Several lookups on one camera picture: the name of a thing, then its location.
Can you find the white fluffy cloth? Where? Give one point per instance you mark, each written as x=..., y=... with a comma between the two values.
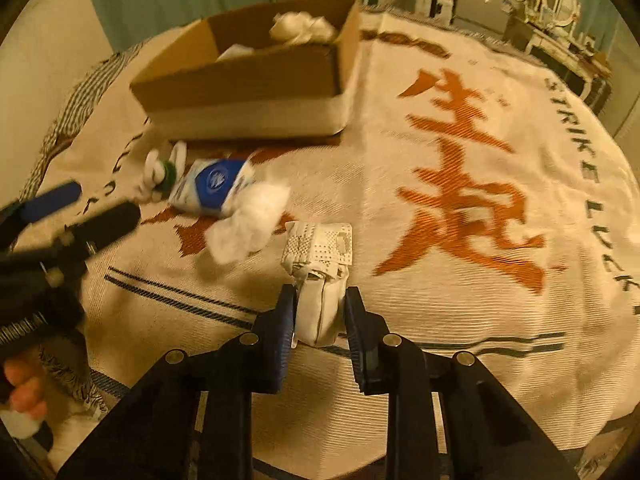
x=250, y=220

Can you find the striped bed sheet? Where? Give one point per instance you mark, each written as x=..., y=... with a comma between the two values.
x=65, y=110

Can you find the white vanity table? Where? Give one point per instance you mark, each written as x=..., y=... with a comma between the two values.
x=565, y=45

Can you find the white flat cloth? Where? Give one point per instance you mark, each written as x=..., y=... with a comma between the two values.
x=240, y=51

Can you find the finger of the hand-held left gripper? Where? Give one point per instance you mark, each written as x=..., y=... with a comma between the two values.
x=107, y=223
x=50, y=200

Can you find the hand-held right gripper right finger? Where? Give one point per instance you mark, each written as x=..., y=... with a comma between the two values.
x=356, y=331

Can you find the printed cream blanket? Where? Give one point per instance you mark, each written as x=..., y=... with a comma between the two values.
x=450, y=210

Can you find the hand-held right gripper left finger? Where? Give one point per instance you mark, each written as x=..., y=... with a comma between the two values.
x=286, y=321

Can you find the grey storage box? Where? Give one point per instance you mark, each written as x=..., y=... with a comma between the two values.
x=482, y=5

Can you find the blue and white tissue pack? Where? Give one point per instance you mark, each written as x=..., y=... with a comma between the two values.
x=215, y=185

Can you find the white patterned cloth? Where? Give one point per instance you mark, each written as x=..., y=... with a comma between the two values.
x=320, y=280

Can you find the white and green sock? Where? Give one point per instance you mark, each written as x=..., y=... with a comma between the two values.
x=160, y=172

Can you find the person's left hand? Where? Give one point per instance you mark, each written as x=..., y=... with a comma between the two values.
x=22, y=385

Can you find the cardboard box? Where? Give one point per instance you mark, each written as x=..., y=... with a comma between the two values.
x=255, y=70

